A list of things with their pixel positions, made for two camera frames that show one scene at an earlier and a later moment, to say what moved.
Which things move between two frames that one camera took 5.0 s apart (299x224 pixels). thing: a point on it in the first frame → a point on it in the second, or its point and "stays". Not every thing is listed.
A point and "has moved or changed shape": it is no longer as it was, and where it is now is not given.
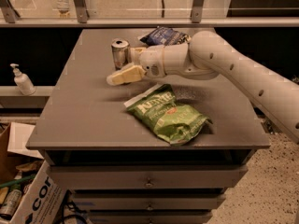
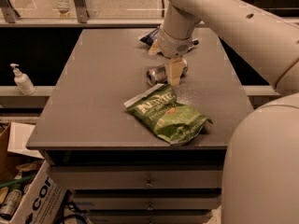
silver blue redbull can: x=121 y=50 has moved or changed shape
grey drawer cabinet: x=121 y=168 stays
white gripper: x=151 y=61 → x=173 y=47
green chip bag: x=176 y=123 stays
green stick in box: x=17 y=181 stays
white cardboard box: x=41 y=199 stays
